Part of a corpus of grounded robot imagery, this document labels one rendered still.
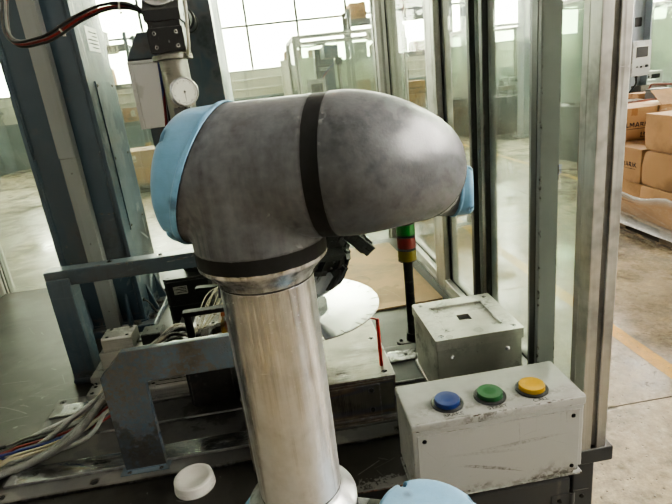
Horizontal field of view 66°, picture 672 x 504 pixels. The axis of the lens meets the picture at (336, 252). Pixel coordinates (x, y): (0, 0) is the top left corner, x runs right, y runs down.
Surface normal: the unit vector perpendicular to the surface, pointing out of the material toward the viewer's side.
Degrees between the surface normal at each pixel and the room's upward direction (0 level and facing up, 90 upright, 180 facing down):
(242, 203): 97
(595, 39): 90
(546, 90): 90
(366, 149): 72
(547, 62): 90
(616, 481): 0
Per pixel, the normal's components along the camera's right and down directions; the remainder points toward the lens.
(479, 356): 0.12, 0.30
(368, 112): 0.18, -0.46
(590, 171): -0.99, 0.15
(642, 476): -0.11, -0.94
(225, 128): -0.24, -0.43
